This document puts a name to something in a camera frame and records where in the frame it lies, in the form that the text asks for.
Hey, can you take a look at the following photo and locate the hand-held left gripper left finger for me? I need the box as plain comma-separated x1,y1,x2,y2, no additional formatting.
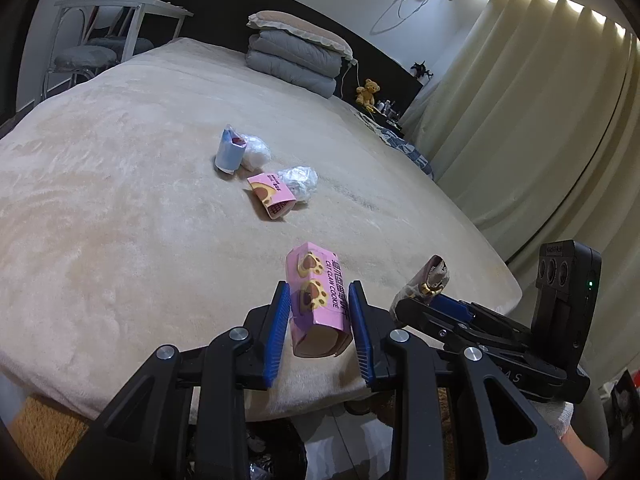
55,280,293,480

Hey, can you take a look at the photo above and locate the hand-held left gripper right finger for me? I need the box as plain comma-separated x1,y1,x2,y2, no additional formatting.
347,279,586,480

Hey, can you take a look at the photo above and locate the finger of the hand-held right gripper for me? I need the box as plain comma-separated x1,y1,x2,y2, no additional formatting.
431,294,533,343
395,300,483,356

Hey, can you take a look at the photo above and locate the brown snack packet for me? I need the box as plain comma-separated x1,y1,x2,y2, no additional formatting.
390,255,451,311

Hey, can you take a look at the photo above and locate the long pink cookie box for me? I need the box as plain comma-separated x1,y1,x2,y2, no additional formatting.
285,241,353,359

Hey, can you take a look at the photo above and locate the black trash bin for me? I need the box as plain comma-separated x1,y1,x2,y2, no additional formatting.
245,420,308,480

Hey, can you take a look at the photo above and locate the small pink snack box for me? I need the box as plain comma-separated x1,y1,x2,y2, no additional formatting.
247,172,296,221

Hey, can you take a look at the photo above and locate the clear plastic wrap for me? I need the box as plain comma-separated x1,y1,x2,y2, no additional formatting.
277,166,319,204

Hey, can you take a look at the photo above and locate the white tissue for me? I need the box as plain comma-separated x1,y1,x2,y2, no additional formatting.
241,134,272,171

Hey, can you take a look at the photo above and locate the blue white carton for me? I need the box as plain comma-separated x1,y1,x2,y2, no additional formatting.
215,125,247,176

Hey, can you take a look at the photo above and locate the person's right forearm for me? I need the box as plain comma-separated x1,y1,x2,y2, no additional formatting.
537,400,613,480

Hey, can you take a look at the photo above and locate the blue patterned cloth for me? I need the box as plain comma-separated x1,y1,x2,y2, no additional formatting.
355,107,436,176

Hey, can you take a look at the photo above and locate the cream curtain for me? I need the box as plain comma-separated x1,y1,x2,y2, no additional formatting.
400,0,640,401

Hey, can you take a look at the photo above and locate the beige plush blanket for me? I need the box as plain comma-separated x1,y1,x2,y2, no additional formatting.
0,37,523,421

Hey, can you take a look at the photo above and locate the brown teddy bear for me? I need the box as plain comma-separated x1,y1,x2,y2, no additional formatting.
356,79,382,108

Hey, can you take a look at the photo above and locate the beige pillow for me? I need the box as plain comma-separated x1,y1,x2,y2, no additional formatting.
246,10,353,61

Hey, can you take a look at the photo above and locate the metal chair grey cushion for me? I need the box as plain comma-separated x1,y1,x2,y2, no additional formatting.
87,0,153,57
42,0,121,101

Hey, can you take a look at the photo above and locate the black headboard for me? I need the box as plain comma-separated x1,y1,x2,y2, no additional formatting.
102,0,426,111

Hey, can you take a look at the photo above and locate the white table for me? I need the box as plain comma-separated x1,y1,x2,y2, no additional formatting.
54,0,195,56

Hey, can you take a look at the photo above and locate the white charger cable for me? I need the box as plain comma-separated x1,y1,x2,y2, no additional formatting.
340,57,376,111

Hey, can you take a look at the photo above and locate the white power cable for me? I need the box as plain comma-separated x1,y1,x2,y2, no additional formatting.
372,0,441,36

